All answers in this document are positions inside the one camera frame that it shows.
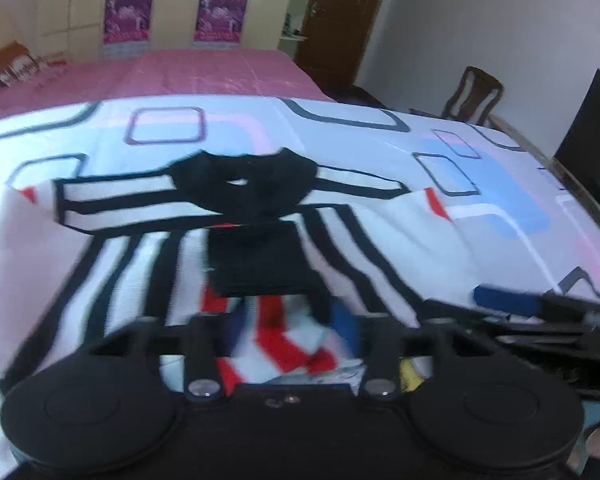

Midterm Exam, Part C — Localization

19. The dark wooden chair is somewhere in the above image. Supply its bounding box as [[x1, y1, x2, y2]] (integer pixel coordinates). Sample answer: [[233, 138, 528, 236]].
[[441, 66, 505, 126]]

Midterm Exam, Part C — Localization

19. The purple poster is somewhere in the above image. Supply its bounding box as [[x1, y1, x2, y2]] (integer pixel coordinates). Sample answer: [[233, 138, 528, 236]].
[[102, 0, 154, 61], [193, 0, 248, 49]]

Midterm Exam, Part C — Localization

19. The cream corner shelf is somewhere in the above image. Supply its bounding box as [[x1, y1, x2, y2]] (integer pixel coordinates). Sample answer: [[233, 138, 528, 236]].
[[278, 0, 313, 60]]

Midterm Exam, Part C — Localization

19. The dark brown wooden door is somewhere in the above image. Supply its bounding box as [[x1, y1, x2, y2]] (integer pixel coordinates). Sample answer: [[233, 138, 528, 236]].
[[296, 0, 381, 87]]

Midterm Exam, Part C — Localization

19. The lower right purple poster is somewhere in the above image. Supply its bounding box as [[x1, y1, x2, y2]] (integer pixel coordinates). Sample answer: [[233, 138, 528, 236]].
[[193, 0, 248, 49]]

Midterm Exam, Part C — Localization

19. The striped white black red shirt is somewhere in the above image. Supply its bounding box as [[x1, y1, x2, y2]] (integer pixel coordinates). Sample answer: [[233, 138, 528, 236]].
[[0, 150, 479, 397]]

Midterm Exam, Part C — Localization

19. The orange patterned pillow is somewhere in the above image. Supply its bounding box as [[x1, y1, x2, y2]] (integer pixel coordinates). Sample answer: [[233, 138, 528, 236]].
[[0, 41, 46, 87]]

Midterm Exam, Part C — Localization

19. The white patterned bed sheet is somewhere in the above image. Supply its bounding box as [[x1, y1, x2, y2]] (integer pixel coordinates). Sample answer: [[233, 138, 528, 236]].
[[0, 95, 600, 480]]

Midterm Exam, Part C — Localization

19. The black television screen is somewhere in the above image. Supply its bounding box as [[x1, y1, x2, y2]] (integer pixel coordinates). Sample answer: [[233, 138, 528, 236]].
[[555, 70, 600, 205]]

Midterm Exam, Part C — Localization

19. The lower left purple poster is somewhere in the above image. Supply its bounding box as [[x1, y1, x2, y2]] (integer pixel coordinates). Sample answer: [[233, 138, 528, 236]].
[[102, 0, 154, 61]]

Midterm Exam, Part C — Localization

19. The pink bed cover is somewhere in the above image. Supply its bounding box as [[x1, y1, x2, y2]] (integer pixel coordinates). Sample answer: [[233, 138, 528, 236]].
[[0, 49, 330, 117]]

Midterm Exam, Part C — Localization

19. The cream wardrobe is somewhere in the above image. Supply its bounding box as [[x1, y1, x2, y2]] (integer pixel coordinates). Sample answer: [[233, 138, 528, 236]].
[[36, 0, 289, 61]]

